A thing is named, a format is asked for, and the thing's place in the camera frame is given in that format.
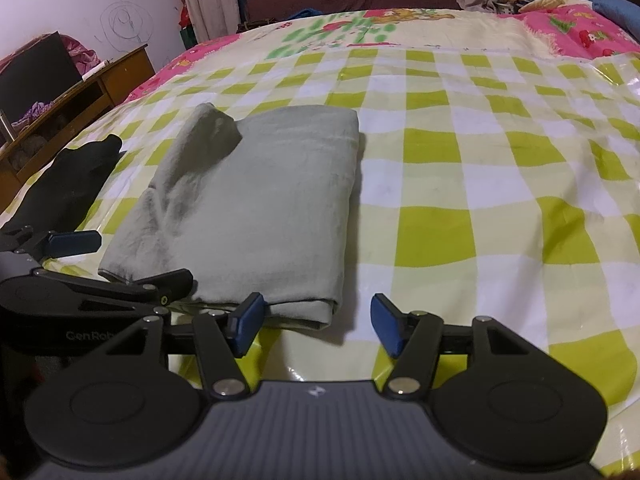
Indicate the checkered printed bed sheet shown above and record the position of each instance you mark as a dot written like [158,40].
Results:
[475,185]

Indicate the wooden desk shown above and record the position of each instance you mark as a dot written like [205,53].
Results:
[95,95]

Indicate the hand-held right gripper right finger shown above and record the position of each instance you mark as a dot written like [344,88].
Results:
[387,325]

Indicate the black monitor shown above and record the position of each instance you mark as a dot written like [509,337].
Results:
[35,72]

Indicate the blue pillow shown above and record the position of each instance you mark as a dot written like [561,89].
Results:
[620,15]

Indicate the red and green bag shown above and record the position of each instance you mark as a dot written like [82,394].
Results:
[187,22]

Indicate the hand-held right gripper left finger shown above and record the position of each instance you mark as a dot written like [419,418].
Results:
[245,325]

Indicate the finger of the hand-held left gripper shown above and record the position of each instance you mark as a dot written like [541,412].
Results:
[170,282]
[75,244]

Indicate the yellow printed quilt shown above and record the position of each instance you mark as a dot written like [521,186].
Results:
[542,5]

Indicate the black folded garment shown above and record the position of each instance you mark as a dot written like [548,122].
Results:
[60,185]

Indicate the purple cloth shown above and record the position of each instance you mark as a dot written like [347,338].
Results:
[32,114]

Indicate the grey-green pants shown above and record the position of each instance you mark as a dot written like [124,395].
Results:
[260,200]

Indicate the pink cloth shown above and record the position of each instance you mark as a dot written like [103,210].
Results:
[82,55]

